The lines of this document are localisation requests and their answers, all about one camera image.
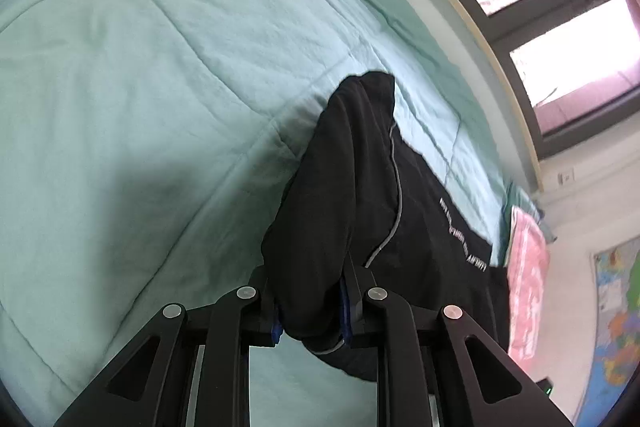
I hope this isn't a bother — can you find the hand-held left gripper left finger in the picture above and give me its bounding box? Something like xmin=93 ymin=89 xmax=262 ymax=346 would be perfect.
xmin=52 ymin=264 xmax=286 ymax=427

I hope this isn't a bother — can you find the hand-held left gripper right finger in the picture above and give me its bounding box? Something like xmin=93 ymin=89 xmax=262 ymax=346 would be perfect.
xmin=339 ymin=257 xmax=573 ymax=427

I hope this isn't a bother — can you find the black hooded jacket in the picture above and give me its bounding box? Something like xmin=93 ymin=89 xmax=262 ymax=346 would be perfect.
xmin=261 ymin=71 xmax=512 ymax=383

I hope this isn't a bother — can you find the pink pillow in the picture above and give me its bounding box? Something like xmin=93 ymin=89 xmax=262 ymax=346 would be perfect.
xmin=506 ymin=206 xmax=551 ymax=360

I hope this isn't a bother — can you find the green pillow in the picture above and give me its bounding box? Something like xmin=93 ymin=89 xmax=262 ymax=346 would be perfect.
xmin=505 ymin=182 xmax=558 ymax=268

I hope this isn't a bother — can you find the green quilted blanket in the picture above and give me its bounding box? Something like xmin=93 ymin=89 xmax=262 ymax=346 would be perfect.
xmin=0 ymin=0 xmax=506 ymax=427

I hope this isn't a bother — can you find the wooden window ledge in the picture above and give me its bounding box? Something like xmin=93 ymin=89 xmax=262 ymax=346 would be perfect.
xmin=350 ymin=0 xmax=546 ymax=192

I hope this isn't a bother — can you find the grey framed window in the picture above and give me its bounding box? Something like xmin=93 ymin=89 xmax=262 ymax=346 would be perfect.
xmin=370 ymin=0 xmax=640 ymax=158

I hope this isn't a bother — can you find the wall map poster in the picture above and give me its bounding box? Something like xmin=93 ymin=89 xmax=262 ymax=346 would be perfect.
xmin=572 ymin=247 xmax=640 ymax=427

